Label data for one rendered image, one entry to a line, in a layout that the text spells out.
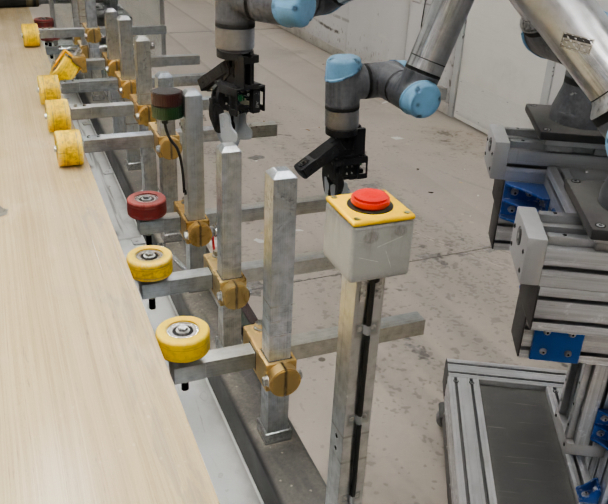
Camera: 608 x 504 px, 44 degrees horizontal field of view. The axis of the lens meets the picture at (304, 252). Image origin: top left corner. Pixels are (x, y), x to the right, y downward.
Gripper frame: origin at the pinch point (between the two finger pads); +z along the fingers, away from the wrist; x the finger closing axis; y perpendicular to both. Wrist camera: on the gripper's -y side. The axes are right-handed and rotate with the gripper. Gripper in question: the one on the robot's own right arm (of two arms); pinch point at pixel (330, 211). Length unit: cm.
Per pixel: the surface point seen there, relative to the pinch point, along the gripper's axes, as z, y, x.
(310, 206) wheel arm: -2.9, -5.7, -1.5
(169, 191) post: -2.5, -33.2, 19.2
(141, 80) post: -23, -33, 44
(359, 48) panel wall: 72, 216, 435
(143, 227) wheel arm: -4.4, -43.2, -1.8
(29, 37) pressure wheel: -15, -55, 146
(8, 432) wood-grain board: -10, -71, -65
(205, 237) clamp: -3.2, -31.8, -8.5
